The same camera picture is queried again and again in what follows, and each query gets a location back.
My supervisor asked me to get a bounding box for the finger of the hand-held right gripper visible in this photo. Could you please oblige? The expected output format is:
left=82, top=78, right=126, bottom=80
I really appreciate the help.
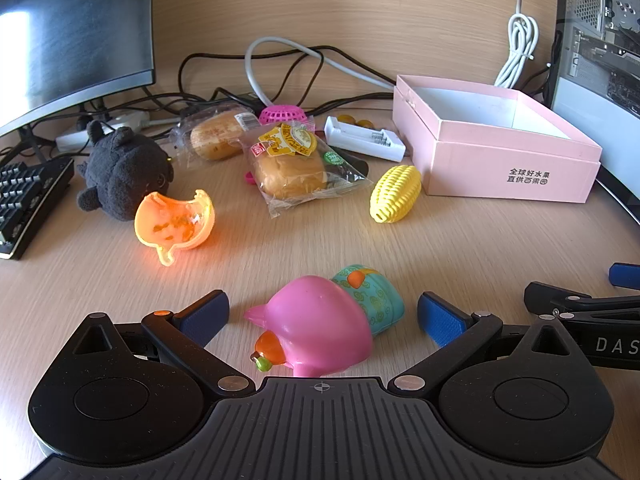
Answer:
left=523, top=282, right=640, bottom=325
left=608, top=262, right=640, bottom=289

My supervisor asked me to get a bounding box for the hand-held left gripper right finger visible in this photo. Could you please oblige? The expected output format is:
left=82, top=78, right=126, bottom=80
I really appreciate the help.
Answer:
left=389, top=291, right=581, bottom=399

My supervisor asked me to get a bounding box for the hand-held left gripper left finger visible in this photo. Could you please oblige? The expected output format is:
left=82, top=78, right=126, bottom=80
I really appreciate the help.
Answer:
left=65, top=289, right=258, bottom=397

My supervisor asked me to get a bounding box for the teal patterned toy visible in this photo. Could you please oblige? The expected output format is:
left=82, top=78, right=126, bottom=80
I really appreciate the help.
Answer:
left=331, top=265, right=406, bottom=336

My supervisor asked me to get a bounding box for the orange plastic shell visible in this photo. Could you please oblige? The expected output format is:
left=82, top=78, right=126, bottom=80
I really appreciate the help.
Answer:
left=134, top=189, right=217, bottom=267

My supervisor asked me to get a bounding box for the pink rubber toy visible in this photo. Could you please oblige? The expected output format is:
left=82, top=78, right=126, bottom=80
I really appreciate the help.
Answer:
left=244, top=275, right=375, bottom=378

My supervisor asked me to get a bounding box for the yellow corn toy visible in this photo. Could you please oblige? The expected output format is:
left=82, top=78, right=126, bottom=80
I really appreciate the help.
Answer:
left=370, top=164, right=423, bottom=224

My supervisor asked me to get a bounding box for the pink cardboard box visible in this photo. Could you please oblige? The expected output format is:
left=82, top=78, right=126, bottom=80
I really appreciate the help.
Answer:
left=391, top=74, right=603, bottom=204

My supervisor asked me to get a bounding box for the round packaged bun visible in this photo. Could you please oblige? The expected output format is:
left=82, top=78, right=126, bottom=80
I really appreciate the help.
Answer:
left=242, top=122, right=373, bottom=220

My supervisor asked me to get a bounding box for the black plush toy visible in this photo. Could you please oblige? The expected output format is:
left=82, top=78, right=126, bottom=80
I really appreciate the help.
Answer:
left=76, top=120, right=176, bottom=222

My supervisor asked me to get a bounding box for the long packaged bread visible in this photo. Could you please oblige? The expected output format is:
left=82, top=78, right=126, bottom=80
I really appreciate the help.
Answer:
left=170, top=105, right=261, bottom=163

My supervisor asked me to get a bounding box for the white battery charger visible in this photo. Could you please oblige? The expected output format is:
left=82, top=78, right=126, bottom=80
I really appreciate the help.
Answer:
left=324, top=115, right=407, bottom=162

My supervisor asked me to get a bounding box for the curved computer monitor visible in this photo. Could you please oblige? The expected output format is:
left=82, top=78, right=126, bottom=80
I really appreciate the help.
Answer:
left=547, top=0, right=640, bottom=223
left=0, top=0, right=157, bottom=139

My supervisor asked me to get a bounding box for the white power strip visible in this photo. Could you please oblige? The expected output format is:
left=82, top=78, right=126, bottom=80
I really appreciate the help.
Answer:
left=55, top=112, right=151, bottom=153

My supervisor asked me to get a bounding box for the black keyboard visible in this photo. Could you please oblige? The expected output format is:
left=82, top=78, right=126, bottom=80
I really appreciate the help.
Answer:
left=0, top=156, right=76, bottom=261

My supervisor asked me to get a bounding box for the bundled white cable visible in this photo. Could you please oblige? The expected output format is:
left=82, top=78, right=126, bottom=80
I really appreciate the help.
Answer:
left=494, top=0, right=539, bottom=88

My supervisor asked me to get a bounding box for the black cable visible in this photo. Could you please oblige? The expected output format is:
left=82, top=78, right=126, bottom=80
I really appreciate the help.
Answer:
left=177, top=47, right=396, bottom=108

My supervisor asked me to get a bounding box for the thick white cable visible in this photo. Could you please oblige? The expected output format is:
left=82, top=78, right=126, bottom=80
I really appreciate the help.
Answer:
left=245, top=36, right=396, bottom=106

